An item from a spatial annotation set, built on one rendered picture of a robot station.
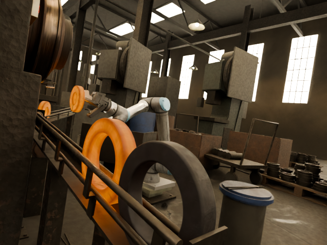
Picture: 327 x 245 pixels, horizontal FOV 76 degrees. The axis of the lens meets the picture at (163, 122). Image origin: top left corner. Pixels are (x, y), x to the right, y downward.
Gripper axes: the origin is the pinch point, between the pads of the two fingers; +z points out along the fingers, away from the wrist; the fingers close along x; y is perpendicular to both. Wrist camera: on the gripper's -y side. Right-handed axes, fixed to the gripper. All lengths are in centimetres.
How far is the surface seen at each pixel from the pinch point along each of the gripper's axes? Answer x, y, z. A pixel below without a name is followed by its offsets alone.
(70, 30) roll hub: 9.0, 27.8, 20.0
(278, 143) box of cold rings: -13, 84, -364
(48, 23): 18.4, 21.3, 30.6
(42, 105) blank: -45.0, -11.5, 5.1
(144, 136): 65, -12, -7
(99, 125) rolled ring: 84, -15, 21
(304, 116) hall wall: -185, 425, -1097
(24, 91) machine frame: 44, -12, 31
